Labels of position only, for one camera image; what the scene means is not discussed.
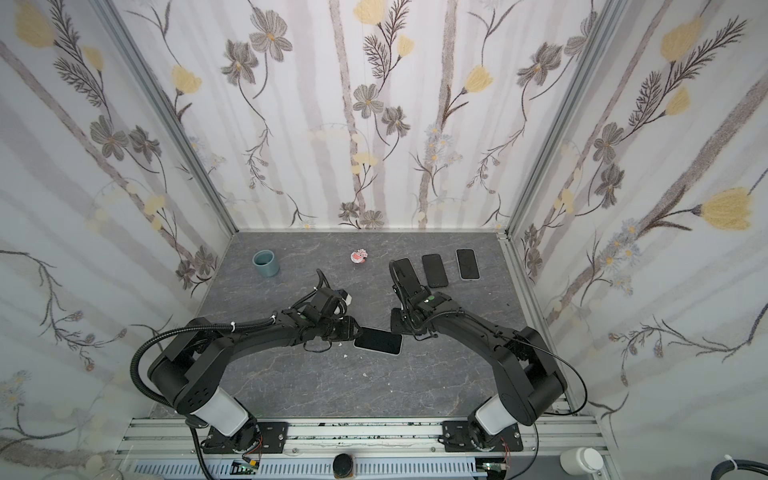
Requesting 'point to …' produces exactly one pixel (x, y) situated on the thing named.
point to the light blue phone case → (467, 264)
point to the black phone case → (434, 270)
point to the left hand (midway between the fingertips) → (356, 324)
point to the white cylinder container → (581, 460)
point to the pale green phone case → (379, 341)
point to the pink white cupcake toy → (359, 256)
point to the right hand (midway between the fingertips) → (389, 319)
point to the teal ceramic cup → (266, 263)
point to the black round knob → (343, 465)
